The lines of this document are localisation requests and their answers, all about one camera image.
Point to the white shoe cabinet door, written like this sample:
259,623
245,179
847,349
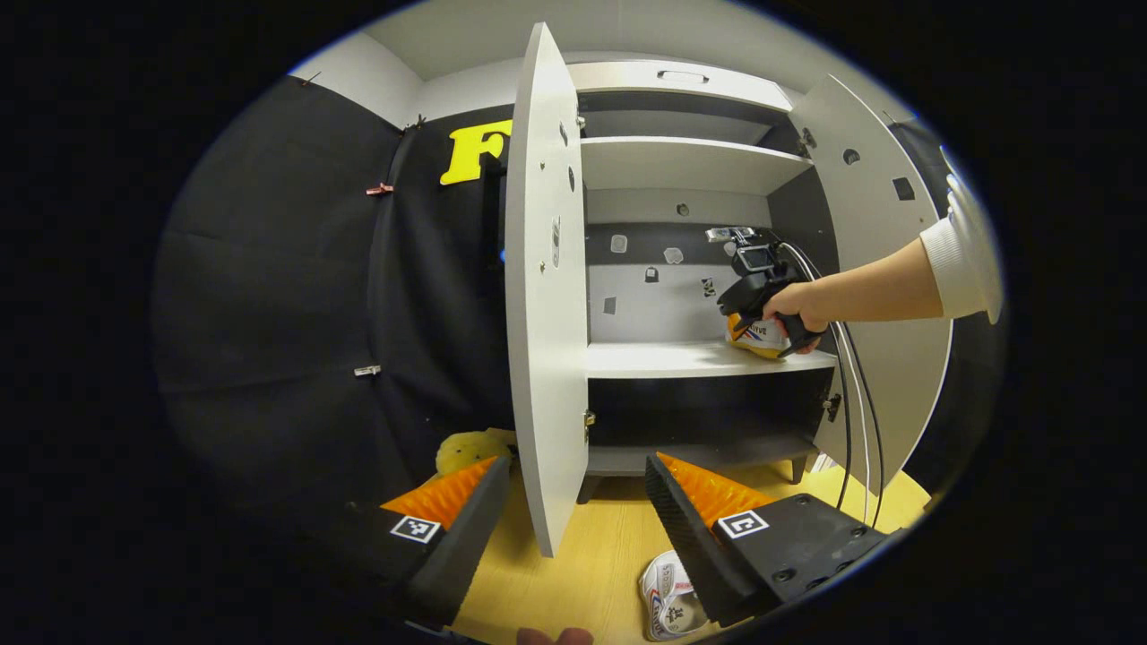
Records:
547,403
909,385

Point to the yellow plush toy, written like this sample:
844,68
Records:
466,448

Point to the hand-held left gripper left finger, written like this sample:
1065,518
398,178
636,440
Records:
466,546

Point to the black backdrop cloth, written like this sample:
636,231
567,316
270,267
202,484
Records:
269,313

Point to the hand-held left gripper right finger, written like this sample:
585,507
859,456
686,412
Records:
690,546

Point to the white canvas shoe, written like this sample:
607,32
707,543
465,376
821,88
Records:
757,339
668,596

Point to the red cloth clip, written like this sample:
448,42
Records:
380,189

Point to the white cabinet drawer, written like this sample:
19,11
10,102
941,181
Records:
618,79

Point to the white shoe cabinet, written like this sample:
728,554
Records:
663,313

